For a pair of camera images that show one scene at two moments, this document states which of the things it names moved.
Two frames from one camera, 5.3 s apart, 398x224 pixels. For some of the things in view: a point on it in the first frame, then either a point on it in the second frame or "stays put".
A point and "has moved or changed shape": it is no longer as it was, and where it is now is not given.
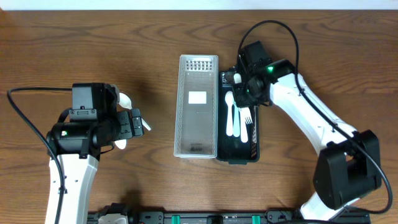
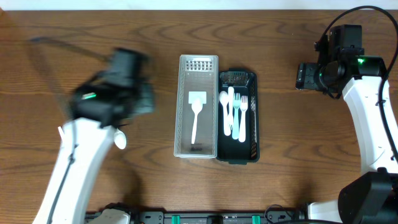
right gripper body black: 244,92 -> 302,76
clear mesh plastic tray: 196,121 stays put
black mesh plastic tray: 231,149 stays put
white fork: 236,116 stays put
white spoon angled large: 125,101 has moved or changed shape
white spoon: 229,96 has moved or changed shape
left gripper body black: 135,123 -> 144,95
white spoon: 121,144 stays put
